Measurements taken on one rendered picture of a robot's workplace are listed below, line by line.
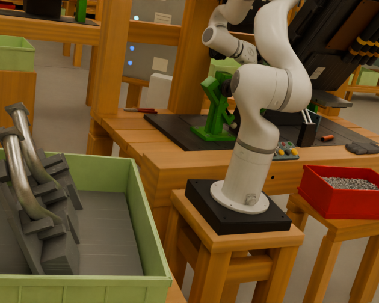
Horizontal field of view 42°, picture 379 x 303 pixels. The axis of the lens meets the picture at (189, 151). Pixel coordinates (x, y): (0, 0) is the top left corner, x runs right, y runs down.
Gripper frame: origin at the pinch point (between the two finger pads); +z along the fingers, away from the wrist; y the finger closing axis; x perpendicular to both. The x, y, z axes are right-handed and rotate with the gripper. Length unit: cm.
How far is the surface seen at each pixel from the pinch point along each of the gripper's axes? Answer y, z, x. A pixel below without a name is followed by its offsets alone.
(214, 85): -18.2, -24.9, 4.9
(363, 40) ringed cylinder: -3.5, 17.0, -38.9
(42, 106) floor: 125, 37, 298
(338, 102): -22.4, 21.0, -21.1
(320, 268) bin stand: -89, 9, -8
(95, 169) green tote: -63, -74, 11
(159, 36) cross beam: 17.4, -31.2, 30.8
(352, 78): 284, 496, 200
